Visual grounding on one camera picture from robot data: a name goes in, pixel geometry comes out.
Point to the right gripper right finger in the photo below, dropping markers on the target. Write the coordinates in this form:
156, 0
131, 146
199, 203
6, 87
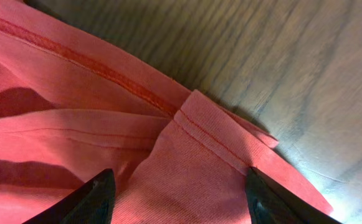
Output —
270, 203

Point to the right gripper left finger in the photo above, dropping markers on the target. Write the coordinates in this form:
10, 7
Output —
91, 203

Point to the red soccer t-shirt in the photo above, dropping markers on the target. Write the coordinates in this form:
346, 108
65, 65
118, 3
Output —
72, 105

